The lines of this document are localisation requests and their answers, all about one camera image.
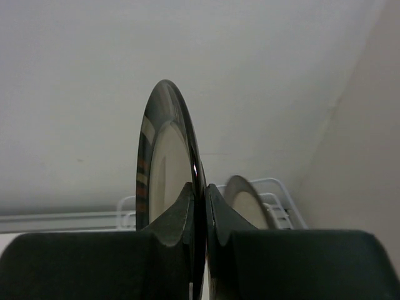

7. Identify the dark patterned rim plate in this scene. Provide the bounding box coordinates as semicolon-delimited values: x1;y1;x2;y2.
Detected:
134;79;206;299

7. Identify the white wire dish rack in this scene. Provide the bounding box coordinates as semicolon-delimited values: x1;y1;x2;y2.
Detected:
115;177;308;231

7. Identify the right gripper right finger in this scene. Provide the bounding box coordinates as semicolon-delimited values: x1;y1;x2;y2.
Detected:
206;184;399;299

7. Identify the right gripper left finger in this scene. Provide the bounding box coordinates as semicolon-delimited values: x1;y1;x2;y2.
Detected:
1;183;194;299

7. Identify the grey rim plate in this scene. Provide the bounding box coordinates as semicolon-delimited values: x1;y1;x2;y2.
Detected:
223;175;276;229

